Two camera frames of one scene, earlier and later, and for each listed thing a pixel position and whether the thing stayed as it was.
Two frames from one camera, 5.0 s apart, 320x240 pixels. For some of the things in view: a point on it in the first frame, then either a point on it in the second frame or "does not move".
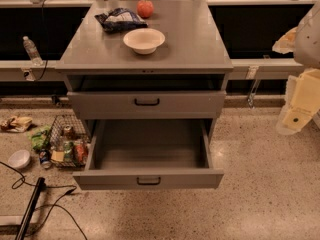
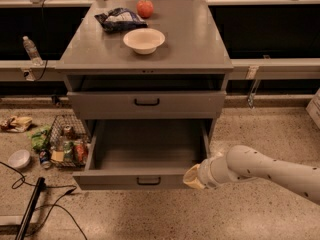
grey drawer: [150, 105] does not move
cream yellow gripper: [308, 42] to [204, 175]
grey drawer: [149, 154] does not move
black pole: [30, 210] does not move
